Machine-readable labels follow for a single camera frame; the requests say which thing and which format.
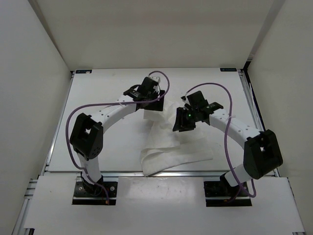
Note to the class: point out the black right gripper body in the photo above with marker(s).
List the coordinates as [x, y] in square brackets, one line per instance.
[191, 113]

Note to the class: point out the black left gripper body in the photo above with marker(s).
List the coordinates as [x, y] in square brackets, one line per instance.
[155, 95]

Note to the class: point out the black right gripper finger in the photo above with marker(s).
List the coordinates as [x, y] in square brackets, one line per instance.
[179, 122]
[187, 123]

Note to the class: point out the white pleated skirt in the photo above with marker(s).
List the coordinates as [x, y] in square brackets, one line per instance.
[165, 148]

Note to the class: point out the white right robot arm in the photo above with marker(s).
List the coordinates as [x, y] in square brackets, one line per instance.
[261, 149]

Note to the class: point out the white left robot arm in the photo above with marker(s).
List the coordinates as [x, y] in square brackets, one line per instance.
[87, 135]

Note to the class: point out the white front cover board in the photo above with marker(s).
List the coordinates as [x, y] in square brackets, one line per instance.
[161, 206]

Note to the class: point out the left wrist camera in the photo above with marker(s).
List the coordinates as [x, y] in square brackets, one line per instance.
[156, 79]

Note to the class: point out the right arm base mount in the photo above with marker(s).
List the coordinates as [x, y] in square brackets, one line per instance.
[218, 195]

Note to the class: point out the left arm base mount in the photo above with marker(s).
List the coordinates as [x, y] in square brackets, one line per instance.
[85, 194]

